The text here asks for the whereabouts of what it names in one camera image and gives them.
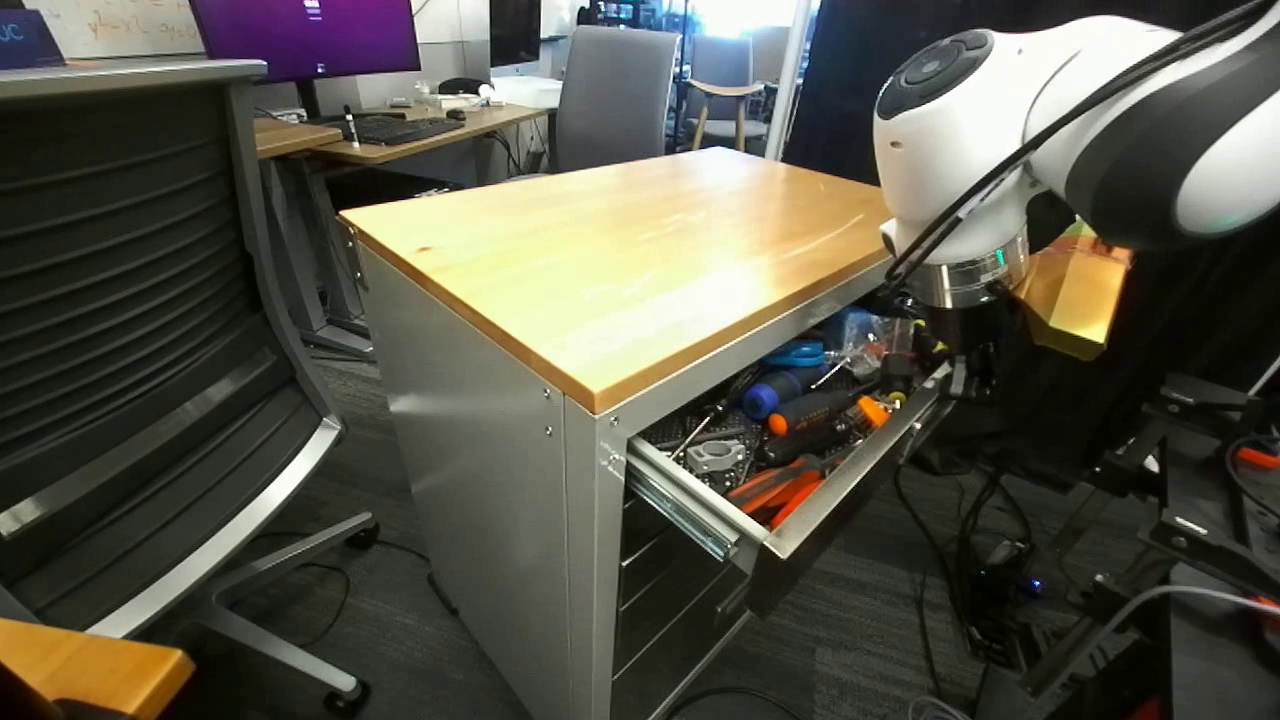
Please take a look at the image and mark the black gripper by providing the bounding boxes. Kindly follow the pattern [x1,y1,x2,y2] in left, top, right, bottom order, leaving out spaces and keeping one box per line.
[927,297,1030,406]

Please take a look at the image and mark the black breadboard table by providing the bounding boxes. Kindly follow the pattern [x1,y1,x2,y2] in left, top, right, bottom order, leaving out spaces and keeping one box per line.
[1051,373,1280,720]

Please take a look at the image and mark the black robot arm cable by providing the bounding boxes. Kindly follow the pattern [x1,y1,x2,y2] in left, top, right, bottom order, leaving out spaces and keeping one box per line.
[884,0,1280,293]

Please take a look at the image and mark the grey cable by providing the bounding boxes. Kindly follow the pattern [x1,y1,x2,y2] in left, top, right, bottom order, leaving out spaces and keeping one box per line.
[1092,581,1280,646]

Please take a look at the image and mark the black mesh office chair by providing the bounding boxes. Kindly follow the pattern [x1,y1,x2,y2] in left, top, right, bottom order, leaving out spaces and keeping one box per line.
[0,55,385,716]

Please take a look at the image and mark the orange black hand tool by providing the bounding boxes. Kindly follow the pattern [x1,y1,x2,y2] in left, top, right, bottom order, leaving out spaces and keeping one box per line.
[766,387,900,454]

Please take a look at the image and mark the orange handled tool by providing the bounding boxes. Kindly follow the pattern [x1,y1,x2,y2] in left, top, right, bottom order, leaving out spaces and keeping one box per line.
[1234,440,1280,480]

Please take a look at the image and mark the white pole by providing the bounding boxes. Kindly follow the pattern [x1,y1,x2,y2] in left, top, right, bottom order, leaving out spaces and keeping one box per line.
[760,0,820,166]

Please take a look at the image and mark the black floor cable bundle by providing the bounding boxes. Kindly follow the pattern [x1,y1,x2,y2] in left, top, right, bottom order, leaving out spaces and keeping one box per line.
[888,458,1073,714]

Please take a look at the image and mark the blue plastic tool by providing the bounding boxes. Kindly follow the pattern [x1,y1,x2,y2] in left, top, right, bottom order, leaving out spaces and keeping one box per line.
[736,378,788,426]

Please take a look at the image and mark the round silver tin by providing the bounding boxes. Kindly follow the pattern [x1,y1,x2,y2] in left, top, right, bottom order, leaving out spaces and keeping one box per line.
[683,433,757,488]

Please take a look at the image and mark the wooden desk black legs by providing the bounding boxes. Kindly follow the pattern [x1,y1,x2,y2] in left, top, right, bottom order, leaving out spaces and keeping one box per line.
[0,616,199,720]

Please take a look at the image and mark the long wooden office desk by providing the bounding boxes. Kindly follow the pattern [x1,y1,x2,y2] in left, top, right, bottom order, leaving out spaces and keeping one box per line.
[254,102,553,192]

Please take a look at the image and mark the blue box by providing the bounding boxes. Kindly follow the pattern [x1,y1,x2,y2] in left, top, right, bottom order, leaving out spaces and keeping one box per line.
[0,6,68,74]

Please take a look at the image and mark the clear plastic bag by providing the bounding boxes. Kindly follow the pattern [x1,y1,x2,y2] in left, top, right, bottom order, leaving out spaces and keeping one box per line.
[837,311,926,383]

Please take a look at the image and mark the monitor with purple screen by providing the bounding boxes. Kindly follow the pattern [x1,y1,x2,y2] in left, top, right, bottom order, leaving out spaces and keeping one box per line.
[186,0,426,90]

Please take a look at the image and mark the steel cabinet drawer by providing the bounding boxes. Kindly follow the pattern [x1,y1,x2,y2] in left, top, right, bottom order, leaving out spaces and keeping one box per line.
[620,300,962,567]

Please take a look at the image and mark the golden brown block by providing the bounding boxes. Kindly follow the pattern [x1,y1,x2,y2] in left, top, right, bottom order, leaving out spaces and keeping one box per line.
[1010,220,1137,370]

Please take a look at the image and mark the black keyboard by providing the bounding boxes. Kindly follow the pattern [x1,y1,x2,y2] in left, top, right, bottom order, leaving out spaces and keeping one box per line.
[349,108,472,148]

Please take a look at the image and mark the grey chair with armrests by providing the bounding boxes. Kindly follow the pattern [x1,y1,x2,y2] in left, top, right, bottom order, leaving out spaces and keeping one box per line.
[679,37,792,152]

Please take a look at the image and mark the grey office chair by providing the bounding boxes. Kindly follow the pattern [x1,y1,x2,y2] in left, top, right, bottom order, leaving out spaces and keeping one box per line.
[549,19,679,176]

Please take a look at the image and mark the small black monitor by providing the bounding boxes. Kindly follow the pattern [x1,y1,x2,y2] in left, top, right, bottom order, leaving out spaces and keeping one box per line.
[486,0,549,74]

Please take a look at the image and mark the steel tool cabinet wood top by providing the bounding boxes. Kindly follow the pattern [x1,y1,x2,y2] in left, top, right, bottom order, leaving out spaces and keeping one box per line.
[337,143,966,720]

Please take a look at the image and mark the orange handled pliers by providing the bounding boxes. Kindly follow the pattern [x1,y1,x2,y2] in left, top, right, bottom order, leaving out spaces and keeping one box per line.
[724,458,833,532]

